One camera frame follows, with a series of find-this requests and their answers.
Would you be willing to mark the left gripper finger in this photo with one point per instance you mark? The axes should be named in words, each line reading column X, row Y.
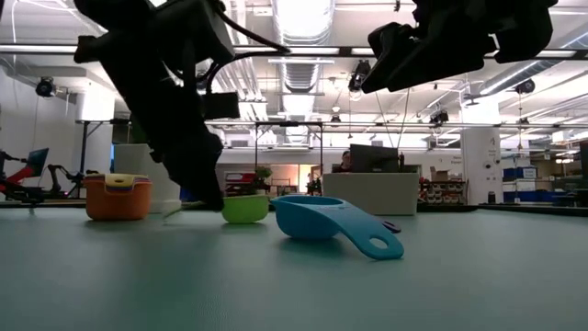
column 197, row 170

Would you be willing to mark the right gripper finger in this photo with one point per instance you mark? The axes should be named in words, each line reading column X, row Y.
column 427, row 64
column 390, row 37

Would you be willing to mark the green measuring cup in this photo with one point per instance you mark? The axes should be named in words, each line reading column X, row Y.
column 245, row 210

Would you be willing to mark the yellow measuring cup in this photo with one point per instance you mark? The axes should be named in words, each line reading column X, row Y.
column 121, row 180

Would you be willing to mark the teal measuring cup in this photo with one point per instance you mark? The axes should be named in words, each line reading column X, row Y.
column 303, row 220

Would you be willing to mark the purple measuring cup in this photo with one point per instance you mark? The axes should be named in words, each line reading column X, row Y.
column 392, row 226

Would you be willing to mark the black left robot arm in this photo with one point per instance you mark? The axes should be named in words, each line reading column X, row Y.
column 138, row 18

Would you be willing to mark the orange measuring cup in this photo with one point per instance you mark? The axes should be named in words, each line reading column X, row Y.
column 115, row 207

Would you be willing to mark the small background potted plant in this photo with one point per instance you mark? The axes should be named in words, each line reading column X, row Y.
column 263, row 177

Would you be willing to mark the black computer monitor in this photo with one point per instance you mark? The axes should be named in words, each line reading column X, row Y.
column 374, row 158

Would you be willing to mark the cardboard box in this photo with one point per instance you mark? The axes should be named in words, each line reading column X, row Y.
column 440, row 174

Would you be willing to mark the white building column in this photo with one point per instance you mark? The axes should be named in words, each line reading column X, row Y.
column 481, row 165

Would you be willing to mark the person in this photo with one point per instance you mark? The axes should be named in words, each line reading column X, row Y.
column 344, row 161

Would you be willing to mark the blue storage bins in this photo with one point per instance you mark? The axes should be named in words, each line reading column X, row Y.
column 519, row 174

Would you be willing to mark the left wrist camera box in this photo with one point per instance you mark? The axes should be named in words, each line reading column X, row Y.
column 221, row 106

